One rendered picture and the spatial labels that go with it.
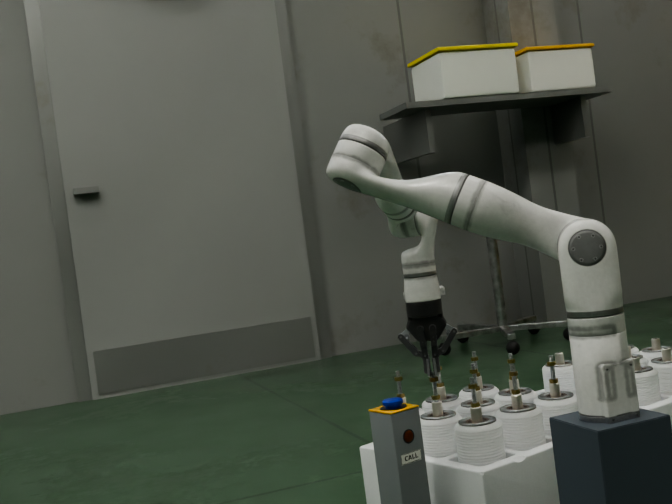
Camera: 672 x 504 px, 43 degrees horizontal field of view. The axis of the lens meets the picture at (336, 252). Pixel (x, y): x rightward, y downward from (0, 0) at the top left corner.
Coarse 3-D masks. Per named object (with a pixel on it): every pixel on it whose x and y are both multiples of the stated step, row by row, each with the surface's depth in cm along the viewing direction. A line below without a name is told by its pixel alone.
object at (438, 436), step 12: (420, 420) 180; (432, 420) 178; (444, 420) 177; (456, 420) 178; (432, 432) 178; (444, 432) 177; (432, 444) 178; (444, 444) 177; (432, 456) 178; (444, 456) 177
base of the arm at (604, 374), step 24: (576, 336) 141; (600, 336) 139; (624, 336) 140; (576, 360) 142; (600, 360) 139; (624, 360) 140; (576, 384) 143; (600, 384) 139; (624, 384) 139; (600, 408) 139; (624, 408) 139
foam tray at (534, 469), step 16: (368, 448) 191; (544, 448) 172; (368, 464) 191; (432, 464) 173; (448, 464) 170; (464, 464) 168; (496, 464) 165; (512, 464) 166; (528, 464) 169; (544, 464) 171; (368, 480) 192; (432, 480) 174; (448, 480) 169; (464, 480) 166; (480, 480) 162; (496, 480) 164; (512, 480) 166; (528, 480) 168; (544, 480) 171; (368, 496) 192; (432, 496) 174; (448, 496) 170; (464, 496) 166; (480, 496) 162; (496, 496) 163; (512, 496) 166; (528, 496) 168; (544, 496) 171
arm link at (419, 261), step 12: (420, 216) 177; (420, 228) 177; (432, 228) 178; (432, 240) 179; (408, 252) 179; (420, 252) 177; (432, 252) 179; (408, 264) 178; (420, 264) 178; (432, 264) 179; (408, 276) 179; (420, 276) 178
